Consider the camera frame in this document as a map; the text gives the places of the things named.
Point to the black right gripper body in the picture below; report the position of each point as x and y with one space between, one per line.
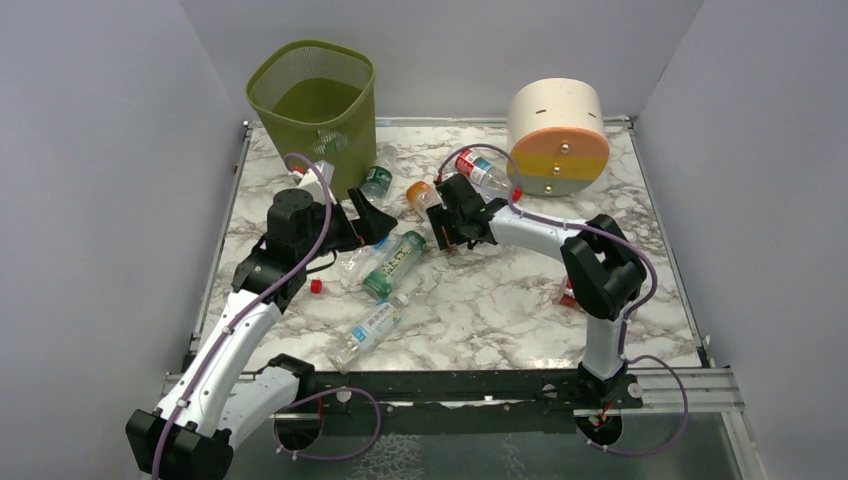
448 216

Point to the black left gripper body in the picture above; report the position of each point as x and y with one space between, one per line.
357 225

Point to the orange plastic bottle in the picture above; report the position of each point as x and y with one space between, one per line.
421 196

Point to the green tea bottle white cap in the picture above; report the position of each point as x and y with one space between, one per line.
406 253

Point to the red gold label bottle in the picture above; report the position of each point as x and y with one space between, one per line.
567 297

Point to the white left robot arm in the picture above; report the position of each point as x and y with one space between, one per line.
195 429

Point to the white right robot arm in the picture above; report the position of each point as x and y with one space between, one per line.
606 274

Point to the green plastic waste bin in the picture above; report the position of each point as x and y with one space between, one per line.
317 99

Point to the clear bottle blue band label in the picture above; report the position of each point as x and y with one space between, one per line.
363 260

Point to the clear bottle dark green label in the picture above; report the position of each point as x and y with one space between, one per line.
380 175

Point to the clear bottle light blue label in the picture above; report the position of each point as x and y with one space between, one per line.
371 330

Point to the cream cylinder with coloured face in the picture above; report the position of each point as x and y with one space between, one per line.
556 135

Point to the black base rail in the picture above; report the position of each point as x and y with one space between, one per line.
555 401

